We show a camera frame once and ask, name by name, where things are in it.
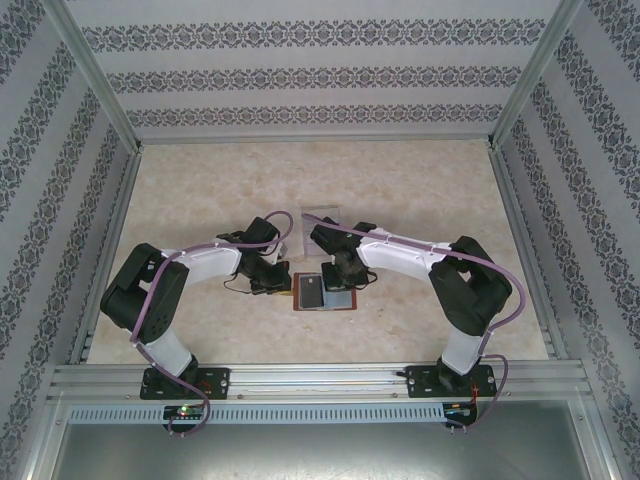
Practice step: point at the brown leather card holder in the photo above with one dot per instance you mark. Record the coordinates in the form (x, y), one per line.
(342, 300)

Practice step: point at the black card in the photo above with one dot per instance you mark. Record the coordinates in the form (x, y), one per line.
(311, 292)

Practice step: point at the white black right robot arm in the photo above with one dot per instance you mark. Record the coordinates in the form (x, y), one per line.
(400, 252)

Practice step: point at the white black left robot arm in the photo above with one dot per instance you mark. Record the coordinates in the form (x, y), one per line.
(205, 262)

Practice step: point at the clear acrylic card stand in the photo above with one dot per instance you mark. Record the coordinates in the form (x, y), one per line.
(320, 210)

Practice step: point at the left controller board green light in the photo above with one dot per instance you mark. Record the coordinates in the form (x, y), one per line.
(182, 412)

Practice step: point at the right controller board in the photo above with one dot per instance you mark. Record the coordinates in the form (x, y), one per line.
(457, 411)

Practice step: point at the grey metal front panel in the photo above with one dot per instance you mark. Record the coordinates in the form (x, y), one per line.
(320, 455)

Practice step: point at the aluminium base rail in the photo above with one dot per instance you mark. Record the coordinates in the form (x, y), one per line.
(310, 382)

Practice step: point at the aluminium rear frame rail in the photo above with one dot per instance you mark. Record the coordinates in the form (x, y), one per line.
(315, 140)

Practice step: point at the aluminium left side rail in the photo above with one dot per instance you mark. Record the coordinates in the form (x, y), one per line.
(107, 255)

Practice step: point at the aluminium right side rail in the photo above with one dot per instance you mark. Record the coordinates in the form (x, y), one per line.
(525, 250)

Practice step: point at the aluminium left rear frame post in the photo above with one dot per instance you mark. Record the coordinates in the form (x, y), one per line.
(95, 75)

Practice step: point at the aluminium frame post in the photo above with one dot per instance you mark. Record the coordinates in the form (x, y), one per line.
(37, 445)
(535, 75)
(600, 445)
(95, 75)

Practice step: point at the aluminium right rear frame post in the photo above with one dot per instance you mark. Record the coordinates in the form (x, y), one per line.
(535, 75)

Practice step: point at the aluminium left front frame post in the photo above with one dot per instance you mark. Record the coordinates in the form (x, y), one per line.
(37, 445)

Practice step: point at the aluminium right front frame post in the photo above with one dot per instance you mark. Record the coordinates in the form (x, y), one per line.
(600, 445)

